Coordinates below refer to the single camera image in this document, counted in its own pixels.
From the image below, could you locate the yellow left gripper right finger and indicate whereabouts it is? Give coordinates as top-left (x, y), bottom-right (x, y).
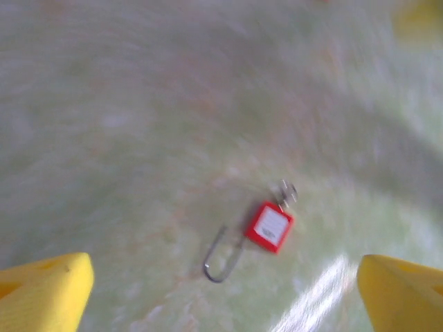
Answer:
top-left (358, 255), bottom-right (443, 332)

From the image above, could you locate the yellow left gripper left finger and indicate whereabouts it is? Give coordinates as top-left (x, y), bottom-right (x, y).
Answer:
top-left (0, 252), bottom-right (95, 332)

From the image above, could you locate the red padlock with white label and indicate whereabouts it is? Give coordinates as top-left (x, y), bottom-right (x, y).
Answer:
top-left (202, 200), bottom-right (295, 284)

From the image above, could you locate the silver key ring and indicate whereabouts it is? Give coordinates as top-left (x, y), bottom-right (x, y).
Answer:
top-left (271, 178), bottom-right (298, 210)

